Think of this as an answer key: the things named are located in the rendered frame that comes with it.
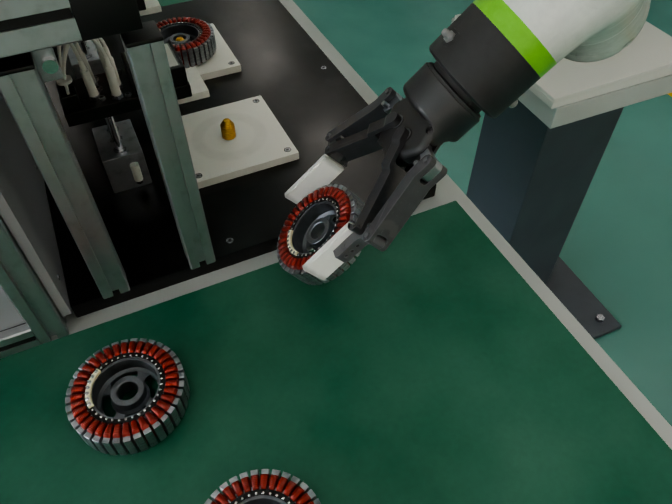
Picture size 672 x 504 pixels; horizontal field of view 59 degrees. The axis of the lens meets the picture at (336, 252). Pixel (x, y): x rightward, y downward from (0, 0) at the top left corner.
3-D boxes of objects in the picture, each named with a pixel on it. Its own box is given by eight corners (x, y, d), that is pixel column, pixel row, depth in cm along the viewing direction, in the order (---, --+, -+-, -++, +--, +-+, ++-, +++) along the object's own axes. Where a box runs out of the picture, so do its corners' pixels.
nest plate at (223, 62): (214, 29, 105) (212, 22, 104) (241, 71, 96) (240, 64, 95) (129, 48, 100) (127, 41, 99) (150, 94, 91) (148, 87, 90)
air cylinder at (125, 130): (140, 150, 82) (130, 117, 78) (153, 182, 78) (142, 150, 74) (103, 160, 81) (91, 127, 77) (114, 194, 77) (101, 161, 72)
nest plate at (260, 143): (261, 101, 90) (260, 94, 89) (299, 159, 81) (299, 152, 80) (164, 127, 86) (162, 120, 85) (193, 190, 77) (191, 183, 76)
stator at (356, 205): (358, 181, 68) (338, 163, 66) (385, 245, 60) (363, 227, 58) (289, 238, 72) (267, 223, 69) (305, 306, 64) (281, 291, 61)
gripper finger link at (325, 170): (326, 156, 65) (324, 152, 65) (284, 197, 67) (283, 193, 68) (344, 169, 66) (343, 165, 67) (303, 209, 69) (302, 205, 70)
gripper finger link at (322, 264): (369, 233, 59) (371, 238, 58) (322, 276, 61) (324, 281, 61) (348, 220, 57) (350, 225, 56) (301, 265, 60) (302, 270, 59)
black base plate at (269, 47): (267, -5, 118) (265, -16, 116) (434, 196, 79) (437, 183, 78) (18, 48, 104) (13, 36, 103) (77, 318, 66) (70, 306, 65)
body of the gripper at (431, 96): (497, 131, 55) (423, 196, 59) (464, 87, 61) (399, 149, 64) (450, 86, 50) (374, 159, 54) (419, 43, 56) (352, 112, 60)
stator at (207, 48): (210, 30, 102) (206, 10, 99) (223, 64, 95) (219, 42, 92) (144, 41, 99) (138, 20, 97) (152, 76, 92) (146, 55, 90)
